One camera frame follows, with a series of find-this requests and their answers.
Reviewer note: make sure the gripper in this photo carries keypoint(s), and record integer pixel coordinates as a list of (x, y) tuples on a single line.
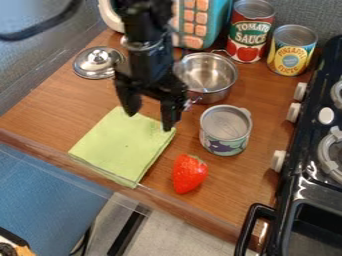
[(150, 68)]

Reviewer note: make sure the green cloth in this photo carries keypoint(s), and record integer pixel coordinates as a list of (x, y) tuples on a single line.
[(121, 146)]

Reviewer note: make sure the green can with purple print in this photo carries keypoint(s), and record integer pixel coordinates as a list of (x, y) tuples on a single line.
[(225, 130)]

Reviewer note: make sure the red tomato sauce can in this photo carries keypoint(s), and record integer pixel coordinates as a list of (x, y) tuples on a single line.
[(249, 31)]

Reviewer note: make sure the red toy strawberry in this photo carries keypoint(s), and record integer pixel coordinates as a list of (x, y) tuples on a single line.
[(189, 173)]

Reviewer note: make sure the toy stove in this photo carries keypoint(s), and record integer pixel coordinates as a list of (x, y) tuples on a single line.
[(307, 160)]

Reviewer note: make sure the toy microwave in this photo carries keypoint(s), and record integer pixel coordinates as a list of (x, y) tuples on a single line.
[(200, 21)]

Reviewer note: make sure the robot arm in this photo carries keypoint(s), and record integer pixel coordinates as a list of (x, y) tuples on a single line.
[(144, 20)]

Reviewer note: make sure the silver pot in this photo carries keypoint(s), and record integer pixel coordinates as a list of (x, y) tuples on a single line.
[(208, 77)]

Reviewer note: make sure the yellow pineapple can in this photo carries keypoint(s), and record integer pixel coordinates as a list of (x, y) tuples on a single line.
[(291, 50)]

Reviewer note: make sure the silver pot lid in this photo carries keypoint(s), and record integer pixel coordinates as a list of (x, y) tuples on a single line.
[(97, 62)]

